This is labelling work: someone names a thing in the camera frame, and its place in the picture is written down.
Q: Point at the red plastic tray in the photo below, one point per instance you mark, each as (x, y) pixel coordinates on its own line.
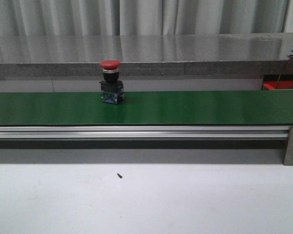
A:
(272, 82)

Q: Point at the grey stone-look back shelf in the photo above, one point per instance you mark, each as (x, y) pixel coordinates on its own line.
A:
(190, 55)

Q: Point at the green conveyor belt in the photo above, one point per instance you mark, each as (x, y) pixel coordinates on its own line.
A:
(148, 108)

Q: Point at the grey curtain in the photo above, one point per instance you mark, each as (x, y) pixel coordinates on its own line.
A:
(140, 17)

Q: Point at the aluminium conveyor side rail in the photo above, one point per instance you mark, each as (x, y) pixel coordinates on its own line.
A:
(113, 131)

